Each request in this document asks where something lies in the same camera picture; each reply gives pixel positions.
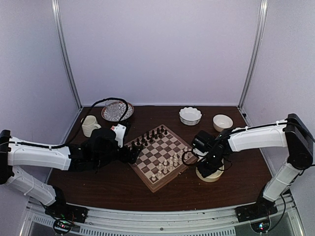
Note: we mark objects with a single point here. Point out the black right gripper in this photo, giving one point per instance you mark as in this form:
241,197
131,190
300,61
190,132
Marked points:
204,172

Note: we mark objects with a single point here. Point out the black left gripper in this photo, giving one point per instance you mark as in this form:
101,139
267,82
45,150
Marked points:
134,154

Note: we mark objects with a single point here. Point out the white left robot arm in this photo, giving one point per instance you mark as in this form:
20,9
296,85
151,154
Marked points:
15,152

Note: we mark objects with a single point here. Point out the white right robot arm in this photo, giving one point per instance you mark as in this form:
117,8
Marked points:
290,133

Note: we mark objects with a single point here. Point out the wooden chess board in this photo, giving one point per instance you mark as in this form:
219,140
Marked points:
160,144

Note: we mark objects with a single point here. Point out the plain white round bowl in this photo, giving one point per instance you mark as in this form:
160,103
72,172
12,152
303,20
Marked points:
221,122

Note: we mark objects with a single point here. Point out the cream cat ear bowl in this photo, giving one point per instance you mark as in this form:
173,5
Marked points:
211,178

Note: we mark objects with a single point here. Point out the white ribbed mug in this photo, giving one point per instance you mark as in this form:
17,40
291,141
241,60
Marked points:
89,124

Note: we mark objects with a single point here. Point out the white scalloped bowl black rim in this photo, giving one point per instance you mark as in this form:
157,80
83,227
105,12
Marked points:
190,116

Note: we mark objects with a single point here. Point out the clear drinking glass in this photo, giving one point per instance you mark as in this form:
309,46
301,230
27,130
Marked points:
112,108

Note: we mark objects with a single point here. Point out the patterned ceramic plate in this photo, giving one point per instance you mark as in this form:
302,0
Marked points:
122,109

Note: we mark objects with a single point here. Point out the aluminium front rail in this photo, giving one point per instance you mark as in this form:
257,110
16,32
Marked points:
210,222

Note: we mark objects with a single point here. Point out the aluminium frame post right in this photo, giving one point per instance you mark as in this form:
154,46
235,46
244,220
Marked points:
260,28

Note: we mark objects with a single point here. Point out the aluminium frame post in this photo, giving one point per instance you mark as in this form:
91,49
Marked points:
65,57
260,28

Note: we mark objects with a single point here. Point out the aluminium frame post left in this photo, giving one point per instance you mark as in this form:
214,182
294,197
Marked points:
65,57

